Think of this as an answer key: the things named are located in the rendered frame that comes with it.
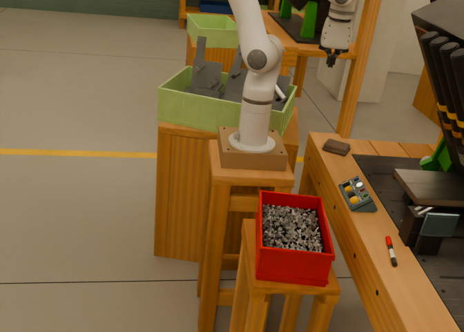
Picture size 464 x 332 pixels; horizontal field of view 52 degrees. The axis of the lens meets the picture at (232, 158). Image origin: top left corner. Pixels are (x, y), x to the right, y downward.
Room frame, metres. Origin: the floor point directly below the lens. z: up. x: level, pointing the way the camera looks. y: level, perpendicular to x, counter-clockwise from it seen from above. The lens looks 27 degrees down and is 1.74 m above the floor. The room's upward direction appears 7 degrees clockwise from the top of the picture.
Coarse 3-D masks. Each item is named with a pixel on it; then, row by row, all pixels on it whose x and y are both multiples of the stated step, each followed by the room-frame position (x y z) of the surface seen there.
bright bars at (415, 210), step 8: (408, 208) 1.24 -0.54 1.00; (416, 208) 1.23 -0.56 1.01; (432, 208) 1.20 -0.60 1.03; (408, 216) 1.22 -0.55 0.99; (416, 216) 1.19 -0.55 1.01; (408, 224) 1.21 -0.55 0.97; (416, 224) 1.19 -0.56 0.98; (400, 232) 1.24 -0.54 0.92; (408, 232) 1.20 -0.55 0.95; (416, 232) 1.19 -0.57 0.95; (408, 240) 1.19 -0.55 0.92; (416, 240) 1.19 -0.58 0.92
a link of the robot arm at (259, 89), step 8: (272, 40) 1.75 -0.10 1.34; (280, 48) 1.78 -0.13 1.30; (280, 56) 1.78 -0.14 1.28; (280, 64) 1.81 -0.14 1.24; (248, 72) 1.80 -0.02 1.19; (272, 72) 1.78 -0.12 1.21; (248, 80) 1.76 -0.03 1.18; (256, 80) 1.74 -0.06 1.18; (264, 80) 1.74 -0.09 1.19; (272, 80) 1.76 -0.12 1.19; (248, 88) 1.72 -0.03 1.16; (256, 88) 1.70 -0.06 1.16; (264, 88) 1.71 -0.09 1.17; (272, 88) 1.73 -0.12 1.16; (248, 96) 1.71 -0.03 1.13; (256, 96) 1.70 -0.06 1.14; (264, 96) 1.70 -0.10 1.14; (272, 96) 1.73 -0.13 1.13; (264, 104) 1.70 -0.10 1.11
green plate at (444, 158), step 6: (438, 144) 1.37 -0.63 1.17; (444, 144) 1.36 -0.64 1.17; (438, 150) 1.37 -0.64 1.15; (444, 150) 1.35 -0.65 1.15; (432, 156) 1.38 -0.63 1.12; (438, 156) 1.37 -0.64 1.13; (444, 156) 1.34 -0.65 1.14; (438, 162) 1.38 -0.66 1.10; (444, 162) 1.33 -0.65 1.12; (450, 162) 1.30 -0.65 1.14; (438, 168) 1.39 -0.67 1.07; (444, 168) 1.32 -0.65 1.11; (450, 168) 1.30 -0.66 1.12
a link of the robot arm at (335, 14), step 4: (332, 12) 1.68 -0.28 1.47; (336, 12) 1.67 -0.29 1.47; (340, 12) 1.67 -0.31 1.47; (344, 12) 1.67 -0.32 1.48; (348, 12) 1.67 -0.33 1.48; (352, 12) 1.68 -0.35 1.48; (332, 16) 1.68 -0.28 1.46; (336, 16) 1.67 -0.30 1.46; (340, 16) 1.67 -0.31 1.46; (344, 16) 1.67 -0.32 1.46; (348, 16) 1.67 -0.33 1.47; (352, 16) 1.69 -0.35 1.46; (344, 20) 1.68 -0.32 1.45
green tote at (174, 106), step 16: (176, 80) 2.37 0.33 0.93; (224, 80) 2.50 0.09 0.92; (160, 96) 2.15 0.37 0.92; (176, 96) 2.13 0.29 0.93; (192, 96) 2.11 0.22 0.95; (288, 96) 2.42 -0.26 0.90; (160, 112) 2.15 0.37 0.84; (176, 112) 2.13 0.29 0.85; (192, 112) 2.11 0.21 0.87; (208, 112) 2.10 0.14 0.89; (224, 112) 2.08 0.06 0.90; (272, 112) 2.03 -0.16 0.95; (288, 112) 2.22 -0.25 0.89; (208, 128) 2.10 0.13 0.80; (272, 128) 2.03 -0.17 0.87
